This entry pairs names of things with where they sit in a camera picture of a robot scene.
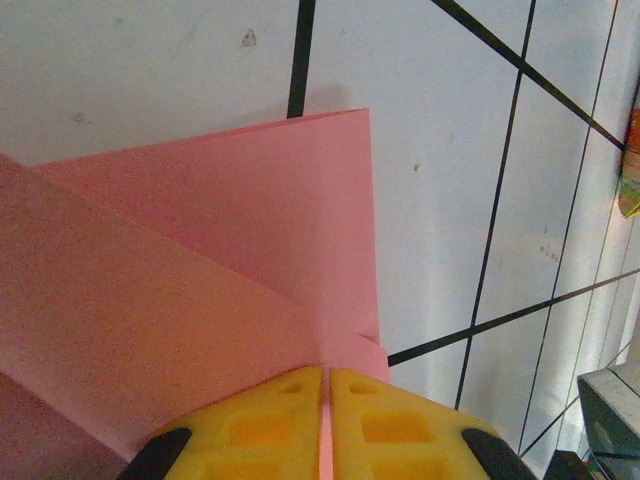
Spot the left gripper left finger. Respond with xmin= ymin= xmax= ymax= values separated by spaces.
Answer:
xmin=114 ymin=367 xmax=326 ymax=480

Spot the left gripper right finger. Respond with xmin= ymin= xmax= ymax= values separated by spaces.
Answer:
xmin=329 ymin=367 xmax=541 ymax=480

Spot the pink paper sheet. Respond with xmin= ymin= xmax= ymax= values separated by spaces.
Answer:
xmin=0 ymin=107 xmax=391 ymax=480

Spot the colourful fruit snack packet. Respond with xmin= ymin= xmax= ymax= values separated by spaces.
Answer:
xmin=617 ymin=74 xmax=640 ymax=221

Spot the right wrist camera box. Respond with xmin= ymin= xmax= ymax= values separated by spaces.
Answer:
xmin=576 ymin=363 xmax=640 ymax=459

